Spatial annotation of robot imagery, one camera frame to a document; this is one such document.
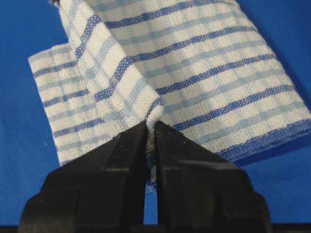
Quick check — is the blue table cloth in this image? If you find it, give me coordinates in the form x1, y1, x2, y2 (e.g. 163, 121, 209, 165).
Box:
0, 0, 311, 225

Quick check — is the white blue checked towel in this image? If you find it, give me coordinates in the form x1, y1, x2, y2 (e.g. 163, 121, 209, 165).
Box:
28, 0, 311, 193

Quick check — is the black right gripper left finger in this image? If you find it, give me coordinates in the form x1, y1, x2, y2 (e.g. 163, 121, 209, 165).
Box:
19, 122, 148, 233

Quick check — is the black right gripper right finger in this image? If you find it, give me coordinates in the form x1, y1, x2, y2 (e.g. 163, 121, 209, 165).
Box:
155, 122, 272, 233

